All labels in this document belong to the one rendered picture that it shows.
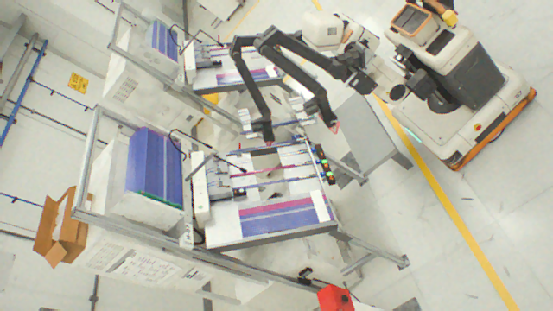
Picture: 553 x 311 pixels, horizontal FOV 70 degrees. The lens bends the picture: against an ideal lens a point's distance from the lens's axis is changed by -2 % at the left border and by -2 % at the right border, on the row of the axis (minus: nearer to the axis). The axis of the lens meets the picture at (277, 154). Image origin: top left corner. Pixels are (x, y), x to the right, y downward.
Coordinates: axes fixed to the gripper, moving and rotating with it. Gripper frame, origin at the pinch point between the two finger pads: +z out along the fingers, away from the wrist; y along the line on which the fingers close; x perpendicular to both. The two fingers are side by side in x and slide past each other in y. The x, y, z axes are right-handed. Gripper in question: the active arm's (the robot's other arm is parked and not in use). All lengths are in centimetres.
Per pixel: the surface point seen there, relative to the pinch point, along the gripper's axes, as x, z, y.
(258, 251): -18, 63, 34
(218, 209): -37, 9, 35
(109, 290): -140, 120, 8
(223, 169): -30.5, 3.4, 10.5
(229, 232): -33, 9, 52
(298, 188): 11.1, 10.1, 30.4
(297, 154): 17.5, 10.6, 2.0
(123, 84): -94, -6, -86
